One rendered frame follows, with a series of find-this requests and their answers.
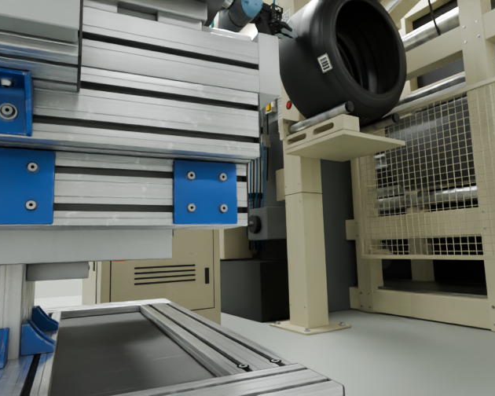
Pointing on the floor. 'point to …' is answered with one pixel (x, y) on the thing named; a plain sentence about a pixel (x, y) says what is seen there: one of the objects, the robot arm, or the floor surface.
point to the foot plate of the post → (310, 328)
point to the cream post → (304, 224)
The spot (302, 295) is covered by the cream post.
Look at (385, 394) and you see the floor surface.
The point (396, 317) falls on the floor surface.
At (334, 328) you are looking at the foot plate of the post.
